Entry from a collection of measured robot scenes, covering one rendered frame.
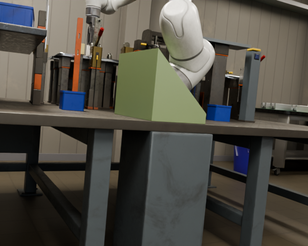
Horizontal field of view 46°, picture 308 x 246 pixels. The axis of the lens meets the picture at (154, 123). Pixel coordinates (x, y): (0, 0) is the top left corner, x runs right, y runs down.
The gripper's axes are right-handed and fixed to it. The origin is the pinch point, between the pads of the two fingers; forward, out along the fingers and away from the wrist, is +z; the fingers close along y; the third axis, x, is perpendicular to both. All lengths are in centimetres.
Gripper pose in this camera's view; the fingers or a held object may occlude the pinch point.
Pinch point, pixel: (89, 51)
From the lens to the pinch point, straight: 226.6
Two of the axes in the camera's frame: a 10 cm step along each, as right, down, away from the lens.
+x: -9.2, -0.6, -4.0
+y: -3.9, -0.9, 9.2
